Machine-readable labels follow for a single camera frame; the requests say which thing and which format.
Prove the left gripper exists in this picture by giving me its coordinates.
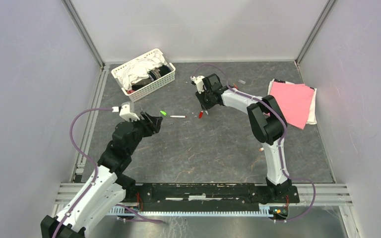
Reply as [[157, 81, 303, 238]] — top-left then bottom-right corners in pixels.
[[124, 111, 163, 155]]

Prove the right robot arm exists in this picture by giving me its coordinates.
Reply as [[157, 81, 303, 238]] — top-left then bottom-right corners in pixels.
[[190, 74, 292, 202]]

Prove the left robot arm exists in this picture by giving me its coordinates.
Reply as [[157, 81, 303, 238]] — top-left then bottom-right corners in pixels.
[[40, 112, 163, 238]]

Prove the white plastic basket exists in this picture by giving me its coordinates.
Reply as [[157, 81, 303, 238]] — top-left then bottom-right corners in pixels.
[[111, 49, 176, 102]]

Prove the dark cloth in basket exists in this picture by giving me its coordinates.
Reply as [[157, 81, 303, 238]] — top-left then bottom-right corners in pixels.
[[148, 65, 171, 82]]

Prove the white cloth in basket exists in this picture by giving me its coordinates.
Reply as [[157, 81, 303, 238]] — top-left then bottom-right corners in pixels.
[[114, 53, 167, 90]]

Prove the white cloth under pink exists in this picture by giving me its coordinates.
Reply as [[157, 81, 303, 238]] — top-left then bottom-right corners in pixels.
[[265, 78, 318, 125]]

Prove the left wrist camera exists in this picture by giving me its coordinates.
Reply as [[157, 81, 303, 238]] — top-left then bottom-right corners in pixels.
[[111, 101, 140, 121]]

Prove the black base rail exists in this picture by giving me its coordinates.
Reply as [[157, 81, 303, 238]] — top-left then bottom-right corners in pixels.
[[121, 183, 300, 212]]

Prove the white cable duct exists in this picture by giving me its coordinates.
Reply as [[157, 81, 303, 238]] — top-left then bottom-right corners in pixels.
[[106, 206, 273, 218]]

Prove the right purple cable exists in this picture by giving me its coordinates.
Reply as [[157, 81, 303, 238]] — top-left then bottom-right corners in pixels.
[[193, 64, 317, 222]]

